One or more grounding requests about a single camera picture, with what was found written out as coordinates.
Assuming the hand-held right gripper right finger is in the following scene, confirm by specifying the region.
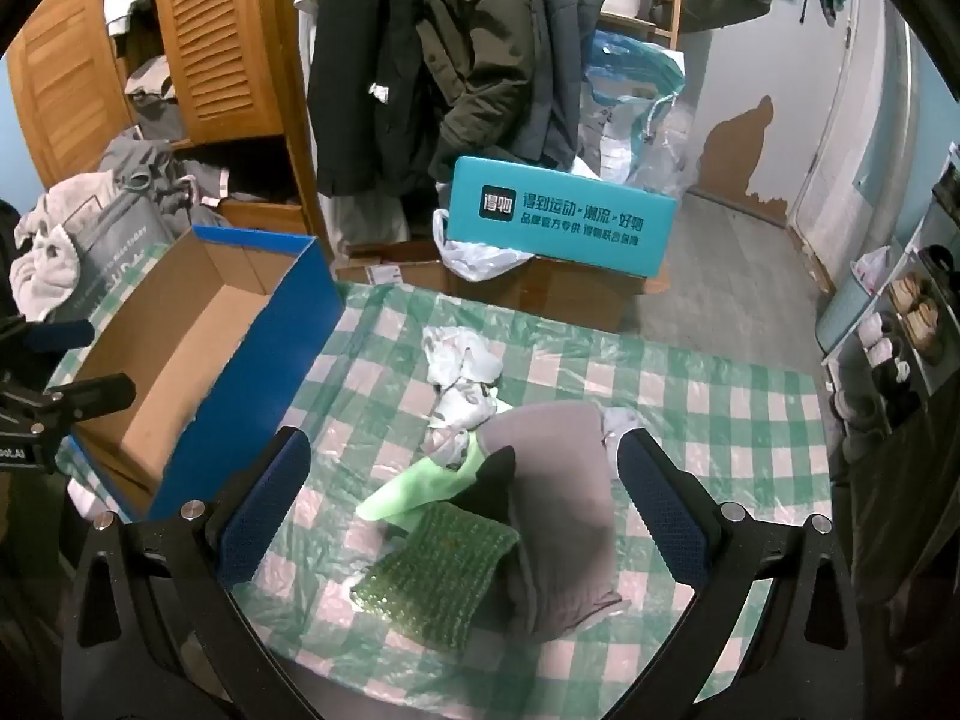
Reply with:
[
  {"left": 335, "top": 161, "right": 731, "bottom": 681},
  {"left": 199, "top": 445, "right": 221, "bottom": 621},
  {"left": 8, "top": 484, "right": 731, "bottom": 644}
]
[{"left": 615, "top": 427, "right": 857, "bottom": 700}]

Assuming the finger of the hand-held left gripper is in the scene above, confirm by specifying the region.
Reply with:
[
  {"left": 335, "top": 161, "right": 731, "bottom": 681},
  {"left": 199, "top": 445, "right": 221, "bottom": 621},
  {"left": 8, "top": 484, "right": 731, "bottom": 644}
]
[
  {"left": 41, "top": 373, "right": 137, "bottom": 425},
  {"left": 0, "top": 315, "right": 96, "bottom": 355}
]

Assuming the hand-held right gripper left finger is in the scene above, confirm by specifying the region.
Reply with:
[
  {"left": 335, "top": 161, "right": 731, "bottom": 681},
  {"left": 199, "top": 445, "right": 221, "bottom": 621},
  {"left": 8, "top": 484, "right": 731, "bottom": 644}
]
[{"left": 64, "top": 426, "right": 312, "bottom": 700}]

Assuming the grey cloth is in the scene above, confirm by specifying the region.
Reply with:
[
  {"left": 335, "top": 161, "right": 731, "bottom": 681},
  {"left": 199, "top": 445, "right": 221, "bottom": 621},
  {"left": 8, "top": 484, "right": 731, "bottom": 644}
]
[{"left": 480, "top": 401, "right": 631, "bottom": 635}]

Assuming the light green cloth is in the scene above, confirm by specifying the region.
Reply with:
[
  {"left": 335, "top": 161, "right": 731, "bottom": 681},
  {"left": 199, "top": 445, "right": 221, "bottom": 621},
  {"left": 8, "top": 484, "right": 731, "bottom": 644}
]
[{"left": 356, "top": 427, "right": 488, "bottom": 533}]

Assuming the black sock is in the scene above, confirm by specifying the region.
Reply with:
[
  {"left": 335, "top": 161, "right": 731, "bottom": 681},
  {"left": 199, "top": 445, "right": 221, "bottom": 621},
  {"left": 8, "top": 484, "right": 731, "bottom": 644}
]
[{"left": 454, "top": 446, "right": 520, "bottom": 527}]

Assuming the blue cardboard box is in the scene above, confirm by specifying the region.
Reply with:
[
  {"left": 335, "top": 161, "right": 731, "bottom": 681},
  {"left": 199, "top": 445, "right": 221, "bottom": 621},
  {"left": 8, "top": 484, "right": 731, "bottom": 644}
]
[{"left": 56, "top": 225, "right": 346, "bottom": 523}]

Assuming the green sparkly cloth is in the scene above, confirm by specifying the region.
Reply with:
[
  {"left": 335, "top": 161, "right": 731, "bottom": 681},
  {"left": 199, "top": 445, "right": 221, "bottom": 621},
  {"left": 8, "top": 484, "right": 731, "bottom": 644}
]
[{"left": 349, "top": 502, "right": 522, "bottom": 650}]

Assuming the white patterned sock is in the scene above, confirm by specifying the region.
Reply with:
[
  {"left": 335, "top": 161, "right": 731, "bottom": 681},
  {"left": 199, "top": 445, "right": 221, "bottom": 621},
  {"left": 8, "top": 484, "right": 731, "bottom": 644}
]
[{"left": 421, "top": 379, "right": 502, "bottom": 467}]

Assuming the white towel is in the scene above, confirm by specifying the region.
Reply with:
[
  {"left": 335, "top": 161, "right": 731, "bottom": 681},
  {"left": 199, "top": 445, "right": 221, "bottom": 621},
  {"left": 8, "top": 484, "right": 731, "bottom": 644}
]
[{"left": 11, "top": 172, "right": 115, "bottom": 317}]

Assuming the pile of grey clothes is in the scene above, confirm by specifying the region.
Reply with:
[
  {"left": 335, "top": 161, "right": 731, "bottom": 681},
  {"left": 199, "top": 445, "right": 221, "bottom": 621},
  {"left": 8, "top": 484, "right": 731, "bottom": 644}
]
[
  {"left": 56, "top": 191, "right": 177, "bottom": 320},
  {"left": 99, "top": 56, "right": 230, "bottom": 207}
]

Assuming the green checked plastic tablecloth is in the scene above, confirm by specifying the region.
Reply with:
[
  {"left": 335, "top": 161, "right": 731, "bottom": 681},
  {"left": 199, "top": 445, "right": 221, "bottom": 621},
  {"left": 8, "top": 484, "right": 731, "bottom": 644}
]
[{"left": 45, "top": 240, "right": 837, "bottom": 691}]

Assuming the wooden louvered door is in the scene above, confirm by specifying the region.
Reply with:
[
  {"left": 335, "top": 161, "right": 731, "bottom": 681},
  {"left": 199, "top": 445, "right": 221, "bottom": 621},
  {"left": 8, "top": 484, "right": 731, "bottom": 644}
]
[
  {"left": 7, "top": 7, "right": 137, "bottom": 188},
  {"left": 150, "top": 0, "right": 301, "bottom": 145}
]

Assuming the brown cardboard box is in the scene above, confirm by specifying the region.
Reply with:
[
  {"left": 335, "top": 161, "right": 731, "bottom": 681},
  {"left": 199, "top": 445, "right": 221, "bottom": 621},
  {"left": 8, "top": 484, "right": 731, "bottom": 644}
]
[{"left": 334, "top": 240, "right": 650, "bottom": 335}]

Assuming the person's dark clothing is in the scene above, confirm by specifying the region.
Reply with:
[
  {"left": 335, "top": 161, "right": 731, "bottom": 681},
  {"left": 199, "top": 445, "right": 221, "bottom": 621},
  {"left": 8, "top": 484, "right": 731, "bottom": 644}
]
[{"left": 844, "top": 390, "right": 960, "bottom": 691}]

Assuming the wooden wardrobe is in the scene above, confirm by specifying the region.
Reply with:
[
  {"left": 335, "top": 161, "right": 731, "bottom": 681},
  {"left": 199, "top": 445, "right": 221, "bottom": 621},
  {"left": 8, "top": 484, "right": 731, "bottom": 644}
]
[{"left": 7, "top": 0, "right": 335, "bottom": 245}]

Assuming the teal printed box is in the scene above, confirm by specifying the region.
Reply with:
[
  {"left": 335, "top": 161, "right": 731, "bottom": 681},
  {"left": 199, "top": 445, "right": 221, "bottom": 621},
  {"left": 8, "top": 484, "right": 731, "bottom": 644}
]
[{"left": 446, "top": 156, "right": 680, "bottom": 278}]

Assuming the white plastic bag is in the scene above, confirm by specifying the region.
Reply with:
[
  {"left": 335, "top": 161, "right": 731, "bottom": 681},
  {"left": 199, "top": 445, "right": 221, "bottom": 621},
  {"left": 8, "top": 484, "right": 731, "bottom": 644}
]
[{"left": 431, "top": 208, "right": 535, "bottom": 283}]

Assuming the group of assorted shoes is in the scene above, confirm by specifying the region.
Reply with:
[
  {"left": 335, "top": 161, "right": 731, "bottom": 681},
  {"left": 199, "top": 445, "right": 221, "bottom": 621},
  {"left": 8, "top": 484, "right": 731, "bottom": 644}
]
[{"left": 831, "top": 240, "right": 960, "bottom": 460}]

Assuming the clear plastic bag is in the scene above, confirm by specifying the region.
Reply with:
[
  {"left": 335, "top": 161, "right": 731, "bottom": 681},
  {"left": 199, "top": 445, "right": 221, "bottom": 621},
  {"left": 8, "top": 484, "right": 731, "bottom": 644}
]
[{"left": 574, "top": 90, "right": 692, "bottom": 197}]

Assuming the grey shoe rack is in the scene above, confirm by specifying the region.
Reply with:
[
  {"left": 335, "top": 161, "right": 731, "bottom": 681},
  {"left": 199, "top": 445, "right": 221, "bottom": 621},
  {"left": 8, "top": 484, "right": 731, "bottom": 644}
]
[{"left": 821, "top": 142, "right": 960, "bottom": 470}]

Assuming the black jacket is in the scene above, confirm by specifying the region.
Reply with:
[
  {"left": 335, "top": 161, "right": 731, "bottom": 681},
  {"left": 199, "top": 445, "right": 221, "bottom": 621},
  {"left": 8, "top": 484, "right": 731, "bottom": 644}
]
[{"left": 307, "top": 0, "right": 455, "bottom": 197}]

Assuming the white door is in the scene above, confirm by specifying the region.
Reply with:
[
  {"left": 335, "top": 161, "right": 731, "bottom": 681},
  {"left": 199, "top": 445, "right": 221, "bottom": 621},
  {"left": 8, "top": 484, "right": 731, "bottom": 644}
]
[{"left": 786, "top": 0, "right": 925, "bottom": 257}]

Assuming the blue plastic bag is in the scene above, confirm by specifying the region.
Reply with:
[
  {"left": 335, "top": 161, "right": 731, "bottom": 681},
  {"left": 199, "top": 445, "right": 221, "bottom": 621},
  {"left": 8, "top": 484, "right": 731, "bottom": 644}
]
[{"left": 583, "top": 30, "right": 688, "bottom": 104}]

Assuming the dark blue jacket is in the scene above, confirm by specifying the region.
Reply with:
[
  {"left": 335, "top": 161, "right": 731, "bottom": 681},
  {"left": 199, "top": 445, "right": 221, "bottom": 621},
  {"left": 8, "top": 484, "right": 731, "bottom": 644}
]
[{"left": 525, "top": 0, "right": 610, "bottom": 170}]

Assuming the olive green jacket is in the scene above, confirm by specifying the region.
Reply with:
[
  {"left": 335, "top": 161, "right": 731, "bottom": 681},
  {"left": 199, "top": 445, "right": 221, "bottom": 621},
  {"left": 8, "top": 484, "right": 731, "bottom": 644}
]
[{"left": 418, "top": 0, "right": 539, "bottom": 160}]

